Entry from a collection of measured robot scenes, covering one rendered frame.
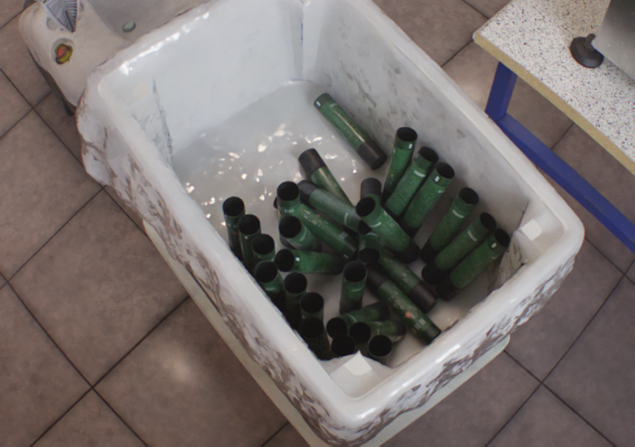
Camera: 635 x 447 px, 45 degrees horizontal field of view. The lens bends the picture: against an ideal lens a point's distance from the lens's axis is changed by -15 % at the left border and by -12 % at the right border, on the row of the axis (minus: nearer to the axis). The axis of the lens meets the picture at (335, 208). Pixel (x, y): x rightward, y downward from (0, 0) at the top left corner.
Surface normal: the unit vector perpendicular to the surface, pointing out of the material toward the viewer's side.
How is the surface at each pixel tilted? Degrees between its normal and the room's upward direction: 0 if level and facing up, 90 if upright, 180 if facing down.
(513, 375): 0
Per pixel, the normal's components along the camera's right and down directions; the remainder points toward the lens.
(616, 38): -0.69, 0.64
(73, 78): -0.09, 0.42
